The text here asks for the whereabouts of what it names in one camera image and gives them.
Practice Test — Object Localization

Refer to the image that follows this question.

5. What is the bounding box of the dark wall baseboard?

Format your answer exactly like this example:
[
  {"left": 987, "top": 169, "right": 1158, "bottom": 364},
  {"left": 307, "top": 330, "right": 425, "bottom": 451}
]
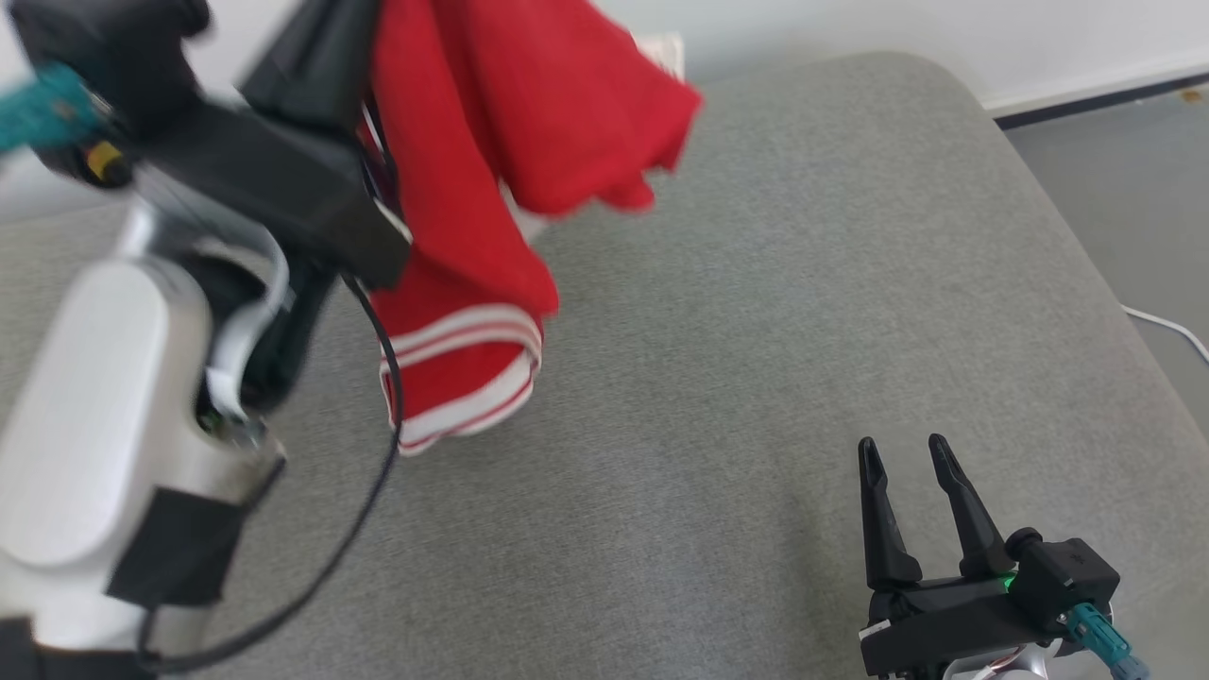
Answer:
[{"left": 992, "top": 71, "right": 1209, "bottom": 130}]

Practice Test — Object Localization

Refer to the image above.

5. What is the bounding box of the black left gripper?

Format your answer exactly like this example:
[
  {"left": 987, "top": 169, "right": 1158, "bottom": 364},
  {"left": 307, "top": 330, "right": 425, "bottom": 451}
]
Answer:
[{"left": 142, "top": 0, "right": 413, "bottom": 290}]

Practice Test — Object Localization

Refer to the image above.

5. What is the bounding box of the white floor cable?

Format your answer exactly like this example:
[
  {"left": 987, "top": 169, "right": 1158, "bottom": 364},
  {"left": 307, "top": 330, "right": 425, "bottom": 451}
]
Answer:
[{"left": 1122, "top": 304, "right": 1209, "bottom": 366}]

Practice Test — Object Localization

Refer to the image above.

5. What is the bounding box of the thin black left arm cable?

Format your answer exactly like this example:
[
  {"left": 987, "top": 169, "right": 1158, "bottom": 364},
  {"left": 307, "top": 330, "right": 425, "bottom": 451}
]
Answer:
[{"left": 137, "top": 274, "right": 407, "bottom": 673}]

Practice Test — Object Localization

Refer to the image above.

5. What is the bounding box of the grey fabric sofa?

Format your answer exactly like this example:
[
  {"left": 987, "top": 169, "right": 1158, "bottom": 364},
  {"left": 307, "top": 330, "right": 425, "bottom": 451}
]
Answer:
[{"left": 0, "top": 52, "right": 1209, "bottom": 680}]

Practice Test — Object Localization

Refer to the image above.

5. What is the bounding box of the red jersey with striped trim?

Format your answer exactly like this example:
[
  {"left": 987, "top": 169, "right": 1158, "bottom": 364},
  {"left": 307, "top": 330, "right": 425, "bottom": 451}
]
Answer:
[{"left": 364, "top": 0, "right": 705, "bottom": 457}]

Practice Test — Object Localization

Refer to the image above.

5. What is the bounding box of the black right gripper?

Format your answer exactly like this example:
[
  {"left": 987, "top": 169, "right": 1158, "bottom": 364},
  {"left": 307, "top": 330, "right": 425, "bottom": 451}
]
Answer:
[{"left": 858, "top": 433, "right": 1078, "bottom": 677}]

